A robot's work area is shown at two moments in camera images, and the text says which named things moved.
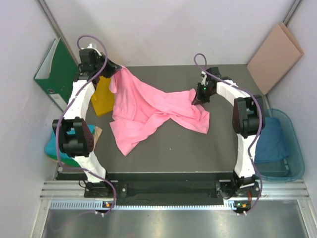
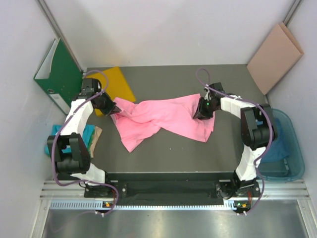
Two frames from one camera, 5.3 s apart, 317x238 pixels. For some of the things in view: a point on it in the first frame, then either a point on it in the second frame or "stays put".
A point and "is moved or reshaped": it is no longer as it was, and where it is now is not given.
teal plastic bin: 278,153 stays put
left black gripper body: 108,71 -> 106,105
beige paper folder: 278,55 stays put
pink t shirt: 139,108 is moved or reshaped
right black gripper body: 203,93 -> 206,108
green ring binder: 56,72 stays put
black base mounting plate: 171,189 stays put
